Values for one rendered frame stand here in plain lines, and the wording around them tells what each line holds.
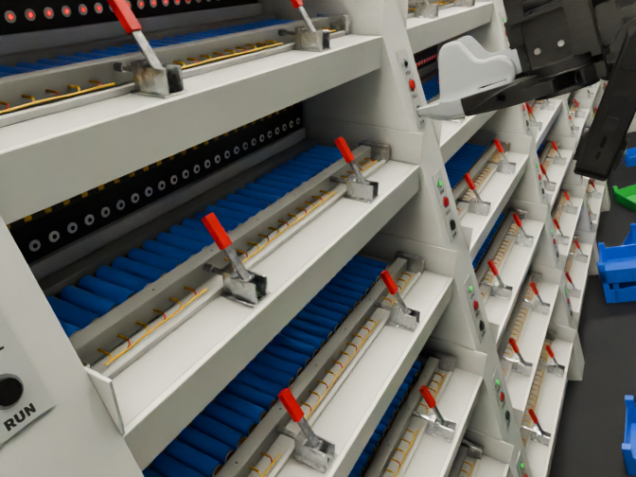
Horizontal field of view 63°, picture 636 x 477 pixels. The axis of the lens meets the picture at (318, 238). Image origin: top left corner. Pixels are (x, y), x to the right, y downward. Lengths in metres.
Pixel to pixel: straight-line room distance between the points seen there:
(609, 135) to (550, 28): 0.09
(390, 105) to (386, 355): 0.38
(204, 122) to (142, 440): 0.27
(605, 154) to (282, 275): 0.31
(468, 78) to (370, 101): 0.41
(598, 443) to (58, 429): 1.46
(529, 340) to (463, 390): 0.49
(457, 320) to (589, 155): 0.55
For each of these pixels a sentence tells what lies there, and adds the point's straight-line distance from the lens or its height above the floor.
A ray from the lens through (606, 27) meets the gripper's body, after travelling 0.44.
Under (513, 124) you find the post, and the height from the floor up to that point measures 0.83.
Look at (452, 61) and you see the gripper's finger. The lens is 0.46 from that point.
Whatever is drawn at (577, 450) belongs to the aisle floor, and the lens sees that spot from 1.65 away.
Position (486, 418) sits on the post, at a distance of 1.08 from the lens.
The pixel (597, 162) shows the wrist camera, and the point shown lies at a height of 0.99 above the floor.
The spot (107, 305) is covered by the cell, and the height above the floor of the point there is 1.00.
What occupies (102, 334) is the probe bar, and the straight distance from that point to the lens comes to 0.46.
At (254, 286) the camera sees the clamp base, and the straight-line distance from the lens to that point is 0.49.
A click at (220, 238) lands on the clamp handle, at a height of 1.02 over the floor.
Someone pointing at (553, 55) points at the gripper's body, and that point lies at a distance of 0.43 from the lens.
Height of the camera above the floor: 1.12
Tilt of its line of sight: 16 degrees down
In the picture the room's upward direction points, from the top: 20 degrees counter-clockwise
